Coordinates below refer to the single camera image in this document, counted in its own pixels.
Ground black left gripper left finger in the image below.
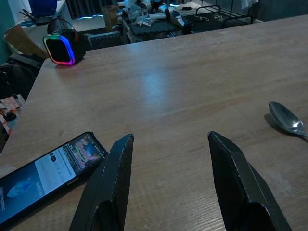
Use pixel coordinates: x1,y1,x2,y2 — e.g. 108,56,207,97
68,133,134,231

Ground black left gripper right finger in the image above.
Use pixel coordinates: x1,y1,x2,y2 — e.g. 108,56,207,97
207,130,292,231

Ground black smartphone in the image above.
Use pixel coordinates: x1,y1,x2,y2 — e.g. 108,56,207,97
0,131,108,231

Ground metal spoon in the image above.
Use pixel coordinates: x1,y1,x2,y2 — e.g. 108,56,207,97
268,101,308,140

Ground red and white box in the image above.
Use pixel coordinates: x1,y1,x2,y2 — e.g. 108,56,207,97
0,94,26,135

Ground black backpack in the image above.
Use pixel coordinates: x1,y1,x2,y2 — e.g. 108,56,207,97
0,53,44,99

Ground black speaker with rainbow light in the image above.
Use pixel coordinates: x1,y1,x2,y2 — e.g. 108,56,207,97
42,18,86,66

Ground grey ribbed crate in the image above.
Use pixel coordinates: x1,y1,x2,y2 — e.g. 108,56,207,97
84,31,122,50

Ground black foam floor mat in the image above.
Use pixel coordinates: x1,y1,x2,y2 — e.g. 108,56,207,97
122,14,181,44

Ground brown cardboard sheet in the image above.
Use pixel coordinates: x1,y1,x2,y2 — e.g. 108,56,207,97
4,24,49,60

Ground white crumpled cloth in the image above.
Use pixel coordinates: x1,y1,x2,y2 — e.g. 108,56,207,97
129,14,154,27

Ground small brown cardboard box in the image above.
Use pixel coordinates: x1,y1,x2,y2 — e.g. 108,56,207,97
101,4,120,32

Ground black metal rack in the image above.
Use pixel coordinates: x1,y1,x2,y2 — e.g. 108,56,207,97
195,4,254,29

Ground black router with antennas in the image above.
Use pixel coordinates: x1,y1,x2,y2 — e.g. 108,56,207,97
19,9,52,26

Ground silver robot parts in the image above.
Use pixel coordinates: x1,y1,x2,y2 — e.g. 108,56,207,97
156,2,193,28

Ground blue plastic bin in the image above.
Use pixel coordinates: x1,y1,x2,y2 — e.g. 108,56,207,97
28,0,60,17

